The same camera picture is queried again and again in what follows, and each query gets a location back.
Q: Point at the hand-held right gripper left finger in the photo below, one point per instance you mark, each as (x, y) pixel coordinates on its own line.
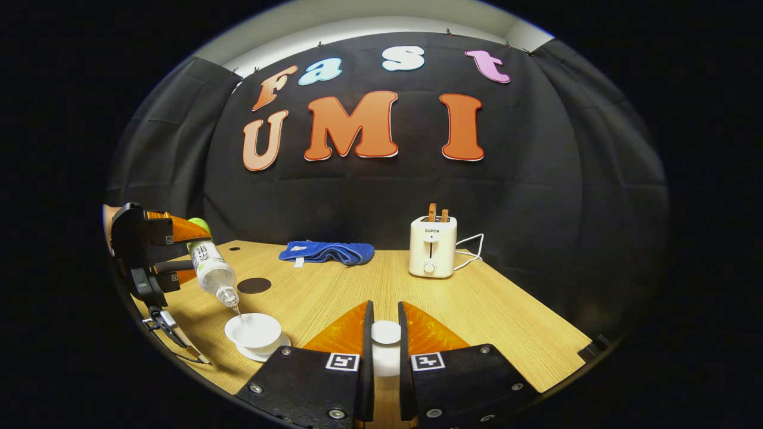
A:
(368, 381)

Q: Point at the dark round coaster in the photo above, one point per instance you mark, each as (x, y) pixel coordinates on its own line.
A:
(254, 286)

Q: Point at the white teacup lid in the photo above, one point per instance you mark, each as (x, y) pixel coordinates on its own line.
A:
(386, 348)

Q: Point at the black backdrop cloth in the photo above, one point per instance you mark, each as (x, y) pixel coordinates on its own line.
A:
(387, 190)

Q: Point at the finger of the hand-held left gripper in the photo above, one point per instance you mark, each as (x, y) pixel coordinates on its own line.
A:
(176, 273)
(179, 229)

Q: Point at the clear water bottle green label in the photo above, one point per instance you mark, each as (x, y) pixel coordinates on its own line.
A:
(211, 268)

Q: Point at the blue towel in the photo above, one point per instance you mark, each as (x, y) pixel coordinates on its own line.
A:
(328, 251)

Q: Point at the white saucer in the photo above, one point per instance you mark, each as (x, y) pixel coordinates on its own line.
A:
(274, 351)

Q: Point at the white toaster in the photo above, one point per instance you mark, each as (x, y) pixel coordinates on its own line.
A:
(432, 247)

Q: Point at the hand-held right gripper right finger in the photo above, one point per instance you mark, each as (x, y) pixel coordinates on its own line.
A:
(405, 381)

